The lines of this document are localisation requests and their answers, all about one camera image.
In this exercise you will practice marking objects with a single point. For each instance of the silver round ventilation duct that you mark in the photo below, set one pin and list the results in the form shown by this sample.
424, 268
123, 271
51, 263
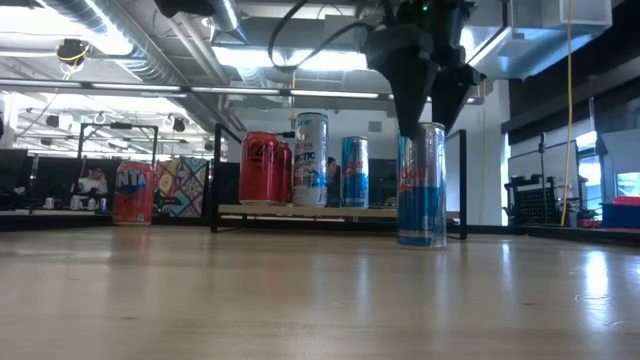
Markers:
145, 65

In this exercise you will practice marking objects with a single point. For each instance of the blue bin red lid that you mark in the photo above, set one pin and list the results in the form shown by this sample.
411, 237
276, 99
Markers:
622, 215

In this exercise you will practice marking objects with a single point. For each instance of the white Celsius slim can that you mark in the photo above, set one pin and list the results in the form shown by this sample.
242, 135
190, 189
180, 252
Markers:
310, 165

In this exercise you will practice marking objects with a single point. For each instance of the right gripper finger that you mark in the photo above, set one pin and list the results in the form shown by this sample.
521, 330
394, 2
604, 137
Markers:
455, 90
407, 75

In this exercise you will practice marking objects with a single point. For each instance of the person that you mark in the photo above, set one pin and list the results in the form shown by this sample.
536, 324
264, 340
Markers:
332, 166
92, 184

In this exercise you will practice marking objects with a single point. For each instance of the black tripod stand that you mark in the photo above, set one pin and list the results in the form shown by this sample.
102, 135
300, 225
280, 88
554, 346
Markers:
541, 160

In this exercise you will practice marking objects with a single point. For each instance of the blue silver Red Bull can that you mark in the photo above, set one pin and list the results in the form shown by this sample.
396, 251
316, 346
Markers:
421, 200
355, 175

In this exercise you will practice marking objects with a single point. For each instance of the long linear ceiling light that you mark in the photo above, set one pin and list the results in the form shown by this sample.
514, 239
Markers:
235, 91

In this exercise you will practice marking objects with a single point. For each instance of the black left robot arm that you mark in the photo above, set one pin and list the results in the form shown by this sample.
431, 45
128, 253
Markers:
185, 7

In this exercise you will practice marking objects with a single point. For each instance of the black perforated rack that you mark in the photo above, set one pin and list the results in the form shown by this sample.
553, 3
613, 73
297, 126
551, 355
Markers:
530, 205

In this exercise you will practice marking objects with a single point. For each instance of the silver rectangular air duct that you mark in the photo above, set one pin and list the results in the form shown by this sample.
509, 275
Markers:
525, 50

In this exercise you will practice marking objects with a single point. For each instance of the black frame wooden shelf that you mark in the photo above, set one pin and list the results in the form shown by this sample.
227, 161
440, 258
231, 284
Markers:
300, 211

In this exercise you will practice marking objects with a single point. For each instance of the small red container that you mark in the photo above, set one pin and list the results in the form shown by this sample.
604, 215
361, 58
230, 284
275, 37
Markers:
589, 222

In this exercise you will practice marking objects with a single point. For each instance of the black table frame rail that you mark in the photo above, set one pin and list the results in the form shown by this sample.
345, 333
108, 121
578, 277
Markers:
485, 229
600, 236
60, 222

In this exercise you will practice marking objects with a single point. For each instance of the red cola can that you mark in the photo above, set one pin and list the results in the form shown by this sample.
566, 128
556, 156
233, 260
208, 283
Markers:
285, 172
257, 170

